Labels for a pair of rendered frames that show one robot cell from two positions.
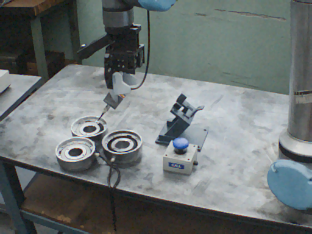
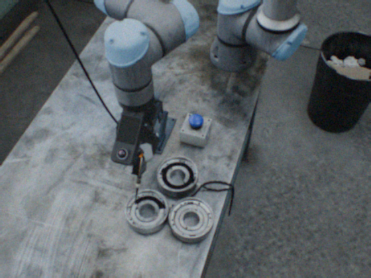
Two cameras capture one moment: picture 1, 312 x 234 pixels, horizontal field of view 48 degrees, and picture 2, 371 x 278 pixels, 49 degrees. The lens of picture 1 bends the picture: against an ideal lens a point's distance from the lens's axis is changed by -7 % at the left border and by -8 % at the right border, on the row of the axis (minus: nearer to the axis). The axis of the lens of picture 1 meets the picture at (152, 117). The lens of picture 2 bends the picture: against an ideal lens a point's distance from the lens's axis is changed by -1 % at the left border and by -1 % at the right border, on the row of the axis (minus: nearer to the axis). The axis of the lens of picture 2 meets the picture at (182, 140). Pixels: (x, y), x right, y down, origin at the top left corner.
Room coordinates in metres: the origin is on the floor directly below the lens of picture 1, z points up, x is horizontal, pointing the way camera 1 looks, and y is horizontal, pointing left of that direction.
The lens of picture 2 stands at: (0.78, 0.63, 1.72)
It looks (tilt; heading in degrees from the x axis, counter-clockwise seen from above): 54 degrees down; 270
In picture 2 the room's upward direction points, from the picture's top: 1 degrees counter-clockwise
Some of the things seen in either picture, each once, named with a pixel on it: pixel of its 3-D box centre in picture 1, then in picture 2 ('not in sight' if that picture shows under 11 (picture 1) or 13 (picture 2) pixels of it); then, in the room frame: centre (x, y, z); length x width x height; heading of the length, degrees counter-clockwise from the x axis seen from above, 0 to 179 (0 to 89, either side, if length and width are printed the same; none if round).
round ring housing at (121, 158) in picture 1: (122, 147); (177, 177); (0.80, 0.08, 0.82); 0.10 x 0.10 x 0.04
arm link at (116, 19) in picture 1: (119, 16); (132, 86); (0.87, 0.08, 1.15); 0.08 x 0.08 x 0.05
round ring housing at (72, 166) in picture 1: (75, 155); (191, 220); (0.77, 0.20, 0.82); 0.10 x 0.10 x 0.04
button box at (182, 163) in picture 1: (182, 157); (197, 128); (0.74, -0.07, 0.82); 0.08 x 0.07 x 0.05; 70
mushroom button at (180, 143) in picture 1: (180, 148); (196, 124); (0.74, -0.07, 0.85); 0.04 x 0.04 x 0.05
